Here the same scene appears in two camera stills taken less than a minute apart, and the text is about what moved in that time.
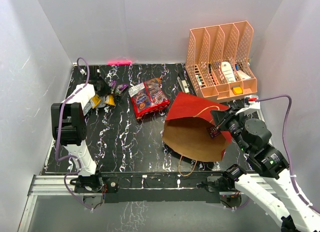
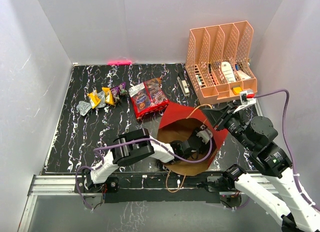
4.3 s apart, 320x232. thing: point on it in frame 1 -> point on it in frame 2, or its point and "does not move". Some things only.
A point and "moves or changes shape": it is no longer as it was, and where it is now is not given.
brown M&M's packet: x=113 y=89 moves or changes shape
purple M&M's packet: x=120 y=87 moves or changes shape
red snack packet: x=147 y=97 does not move
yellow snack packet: x=109 y=100 does not move
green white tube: x=198 y=80 does not move
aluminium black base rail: x=168 y=187 does not move
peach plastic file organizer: x=217 y=60 does not move
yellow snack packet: x=95 y=100 does not move
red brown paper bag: x=185 y=133 moves or changes shape
